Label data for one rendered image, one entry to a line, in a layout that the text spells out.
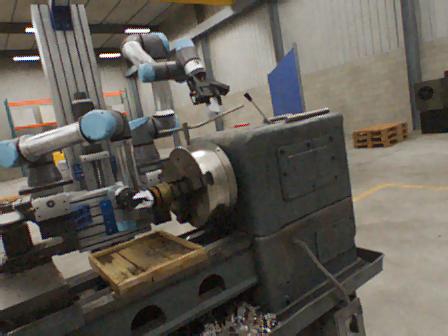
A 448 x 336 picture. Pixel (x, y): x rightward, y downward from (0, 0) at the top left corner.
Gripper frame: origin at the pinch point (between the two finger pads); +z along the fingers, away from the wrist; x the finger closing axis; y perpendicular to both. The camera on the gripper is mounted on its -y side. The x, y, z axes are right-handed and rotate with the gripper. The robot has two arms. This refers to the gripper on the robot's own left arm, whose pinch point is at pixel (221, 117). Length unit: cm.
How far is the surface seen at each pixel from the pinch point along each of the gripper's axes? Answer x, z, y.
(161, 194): -11.2, 19.9, 29.8
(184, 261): -6, 44, 33
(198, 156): -0.6, 13.0, 16.2
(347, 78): -504, -293, -963
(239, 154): 3.7, 17.3, 2.5
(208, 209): -5.5, 31.1, 18.0
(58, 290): -2, 38, 69
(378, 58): -386, -282, -965
